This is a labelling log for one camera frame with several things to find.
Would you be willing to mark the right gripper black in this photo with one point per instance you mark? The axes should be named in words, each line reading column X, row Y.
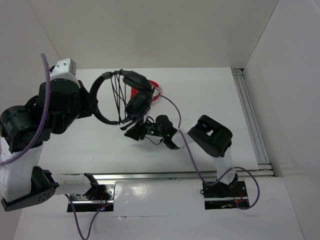
column 135, row 132

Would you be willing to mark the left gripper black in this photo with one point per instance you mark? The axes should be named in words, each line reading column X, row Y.
column 84, row 93

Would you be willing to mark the black headset with cable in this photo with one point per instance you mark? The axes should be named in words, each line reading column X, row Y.
column 130, row 111

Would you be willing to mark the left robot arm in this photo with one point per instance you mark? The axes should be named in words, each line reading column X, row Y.
column 23, row 131

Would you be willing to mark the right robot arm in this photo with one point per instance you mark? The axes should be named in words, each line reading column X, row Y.
column 211, row 136

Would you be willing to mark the red headphones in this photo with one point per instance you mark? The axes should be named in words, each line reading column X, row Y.
column 157, row 90

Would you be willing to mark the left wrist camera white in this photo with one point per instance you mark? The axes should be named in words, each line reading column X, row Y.
column 64, row 69

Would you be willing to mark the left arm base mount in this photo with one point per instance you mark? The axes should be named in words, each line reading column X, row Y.
column 94, row 195

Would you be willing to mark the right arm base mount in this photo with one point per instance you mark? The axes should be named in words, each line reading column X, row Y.
column 218, row 197

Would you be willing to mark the aluminium rail right side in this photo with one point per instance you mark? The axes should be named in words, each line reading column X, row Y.
column 261, row 154

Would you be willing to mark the aluminium rail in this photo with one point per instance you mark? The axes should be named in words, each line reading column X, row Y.
column 261, row 154
column 177, row 175

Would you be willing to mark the aluminium rail front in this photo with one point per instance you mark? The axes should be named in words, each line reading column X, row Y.
column 177, row 175

